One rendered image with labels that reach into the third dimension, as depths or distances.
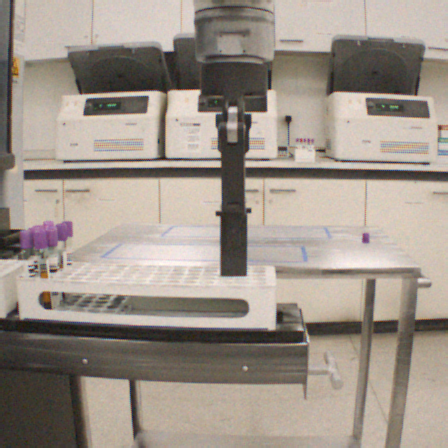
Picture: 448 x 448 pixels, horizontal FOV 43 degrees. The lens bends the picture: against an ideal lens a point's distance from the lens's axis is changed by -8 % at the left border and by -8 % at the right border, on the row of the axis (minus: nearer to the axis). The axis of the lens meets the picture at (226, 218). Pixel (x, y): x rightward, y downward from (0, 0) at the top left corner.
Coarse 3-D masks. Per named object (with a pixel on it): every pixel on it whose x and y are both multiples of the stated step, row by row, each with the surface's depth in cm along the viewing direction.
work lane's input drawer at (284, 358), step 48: (0, 336) 64; (48, 336) 64; (96, 336) 64; (144, 336) 64; (192, 336) 64; (240, 336) 63; (288, 336) 63; (240, 384) 63; (288, 384) 63; (336, 384) 64
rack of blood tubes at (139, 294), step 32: (32, 288) 65; (64, 288) 65; (96, 288) 64; (128, 288) 64; (160, 288) 64; (192, 288) 64; (224, 288) 64; (256, 288) 63; (96, 320) 65; (128, 320) 65; (160, 320) 64; (192, 320) 64; (224, 320) 64; (256, 320) 64
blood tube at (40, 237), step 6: (36, 234) 64; (42, 234) 64; (36, 240) 64; (42, 240) 64; (36, 246) 64; (42, 246) 64; (42, 252) 65; (42, 258) 65; (42, 264) 65; (42, 270) 65; (48, 270) 65; (42, 276) 65; (48, 276) 65; (42, 294) 66; (48, 294) 66; (42, 300) 66; (48, 300) 66; (48, 306) 66
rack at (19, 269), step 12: (0, 264) 72; (12, 264) 72; (0, 276) 65; (12, 276) 69; (0, 288) 65; (12, 288) 68; (0, 300) 65; (12, 300) 68; (0, 312) 65; (12, 312) 68
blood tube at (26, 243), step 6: (24, 234) 64; (30, 234) 65; (24, 240) 64; (30, 240) 65; (24, 246) 64; (30, 246) 65; (24, 252) 65; (30, 252) 65; (24, 258) 65; (30, 258) 65; (24, 264) 65; (30, 264) 65; (30, 270) 65; (30, 276) 65
